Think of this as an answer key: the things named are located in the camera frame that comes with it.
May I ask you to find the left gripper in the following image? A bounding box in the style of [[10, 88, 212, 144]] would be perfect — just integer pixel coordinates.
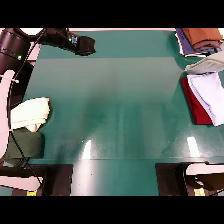
[[76, 35, 97, 57]]

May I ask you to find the cream garment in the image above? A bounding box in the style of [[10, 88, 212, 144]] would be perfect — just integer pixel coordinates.
[[9, 96, 52, 133]]

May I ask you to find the purple garment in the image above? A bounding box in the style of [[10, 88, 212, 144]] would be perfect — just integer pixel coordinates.
[[174, 28, 218, 58]]

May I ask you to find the dark green garment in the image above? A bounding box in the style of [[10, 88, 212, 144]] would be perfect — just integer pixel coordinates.
[[2, 127, 44, 168]]

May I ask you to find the orange-brown garment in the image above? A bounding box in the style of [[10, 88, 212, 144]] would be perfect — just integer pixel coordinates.
[[181, 28, 224, 52]]

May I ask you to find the white T-shirt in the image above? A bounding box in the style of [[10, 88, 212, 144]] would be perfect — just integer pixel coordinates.
[[184, 50, 224, 75]]

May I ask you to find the red garment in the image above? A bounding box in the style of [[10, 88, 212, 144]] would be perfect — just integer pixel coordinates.
[[179, 77, 215, 126]]

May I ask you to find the pale lavender garment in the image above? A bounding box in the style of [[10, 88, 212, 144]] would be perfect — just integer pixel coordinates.
[[186, 72, 224, 127]]

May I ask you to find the black cable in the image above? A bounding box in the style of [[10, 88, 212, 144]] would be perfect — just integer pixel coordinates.
[[5, 29, 46, 196]]

